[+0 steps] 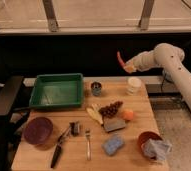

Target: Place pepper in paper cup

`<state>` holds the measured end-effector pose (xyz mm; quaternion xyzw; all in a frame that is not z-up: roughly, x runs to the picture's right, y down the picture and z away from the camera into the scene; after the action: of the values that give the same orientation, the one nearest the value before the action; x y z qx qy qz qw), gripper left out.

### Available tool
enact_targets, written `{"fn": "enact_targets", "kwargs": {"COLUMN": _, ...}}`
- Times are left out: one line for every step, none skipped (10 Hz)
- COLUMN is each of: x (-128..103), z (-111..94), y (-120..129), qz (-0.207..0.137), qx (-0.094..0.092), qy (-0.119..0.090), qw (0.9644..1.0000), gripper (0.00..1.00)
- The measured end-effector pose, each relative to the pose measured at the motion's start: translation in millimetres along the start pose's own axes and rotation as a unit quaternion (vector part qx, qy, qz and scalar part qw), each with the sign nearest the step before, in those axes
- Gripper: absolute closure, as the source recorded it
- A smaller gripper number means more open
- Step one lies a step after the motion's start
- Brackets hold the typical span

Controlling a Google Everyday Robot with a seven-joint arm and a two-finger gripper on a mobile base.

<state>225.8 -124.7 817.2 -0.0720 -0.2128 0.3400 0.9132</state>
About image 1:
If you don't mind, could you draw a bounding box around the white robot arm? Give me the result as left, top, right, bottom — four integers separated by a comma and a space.
122, 43, 191, 110

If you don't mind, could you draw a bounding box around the white paper cup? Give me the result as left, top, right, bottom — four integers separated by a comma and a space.
127, 77, 142, 94

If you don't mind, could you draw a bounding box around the small metal cup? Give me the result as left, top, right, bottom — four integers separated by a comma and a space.
91, 82, 102, 96

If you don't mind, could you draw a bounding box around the orange fruit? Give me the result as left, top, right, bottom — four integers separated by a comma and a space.
122, 109, 134, 121

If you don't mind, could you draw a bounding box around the brown grape bunch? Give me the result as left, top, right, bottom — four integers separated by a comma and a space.
99, 101, 123, 118

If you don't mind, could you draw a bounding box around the grey sponge block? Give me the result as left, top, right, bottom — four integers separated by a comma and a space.
103, 118, 126, 133

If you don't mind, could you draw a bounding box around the brown bowl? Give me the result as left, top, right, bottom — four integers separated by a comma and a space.
137, 131, 161, 153

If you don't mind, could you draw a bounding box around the green plastic tray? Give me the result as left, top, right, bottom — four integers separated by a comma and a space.
29, 73, 84, 109

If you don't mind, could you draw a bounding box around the metal fork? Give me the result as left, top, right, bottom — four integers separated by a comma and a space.
85, 129, 91, 161

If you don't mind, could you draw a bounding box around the black binder clip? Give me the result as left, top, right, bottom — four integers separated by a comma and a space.
70, 121, 80, 136

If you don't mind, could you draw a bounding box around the blue sponge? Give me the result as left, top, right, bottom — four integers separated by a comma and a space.
102, 134, 124, 156

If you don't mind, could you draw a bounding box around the grey crumpled cloth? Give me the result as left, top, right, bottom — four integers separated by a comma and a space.
142, 139, 172, 161

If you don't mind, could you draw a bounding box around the purple bowl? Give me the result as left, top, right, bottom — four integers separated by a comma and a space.
23, 117, 53, 145

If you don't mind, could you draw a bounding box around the black chair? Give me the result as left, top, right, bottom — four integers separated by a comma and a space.
0, 76, 30, 171

